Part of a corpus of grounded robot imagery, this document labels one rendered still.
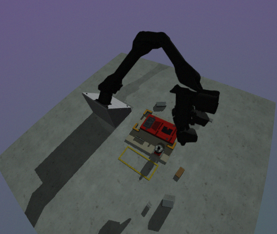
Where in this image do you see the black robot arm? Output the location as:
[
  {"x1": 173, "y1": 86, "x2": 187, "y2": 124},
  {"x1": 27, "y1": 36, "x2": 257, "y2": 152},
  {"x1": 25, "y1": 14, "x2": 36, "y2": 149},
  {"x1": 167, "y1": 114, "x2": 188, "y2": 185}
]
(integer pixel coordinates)
[{"x1": 96, "y1": 31, "x2": 220, "y2": 126}]

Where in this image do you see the black tyre with grey wheel rim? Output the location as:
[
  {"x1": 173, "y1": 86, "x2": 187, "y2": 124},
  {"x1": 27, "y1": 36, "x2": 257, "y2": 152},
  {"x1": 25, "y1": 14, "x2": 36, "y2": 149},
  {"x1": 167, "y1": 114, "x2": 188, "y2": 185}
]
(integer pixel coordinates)
[{"x1": 155, "y1": 145, "x2": 163, "y2": 154}]

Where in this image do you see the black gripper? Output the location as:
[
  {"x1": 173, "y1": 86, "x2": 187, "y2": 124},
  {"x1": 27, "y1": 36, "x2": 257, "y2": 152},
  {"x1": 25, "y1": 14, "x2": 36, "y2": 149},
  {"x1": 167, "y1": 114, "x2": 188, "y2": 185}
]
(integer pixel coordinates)
[{"x1": 172, "y1": 105, "x2": 198, "y2": 146}]

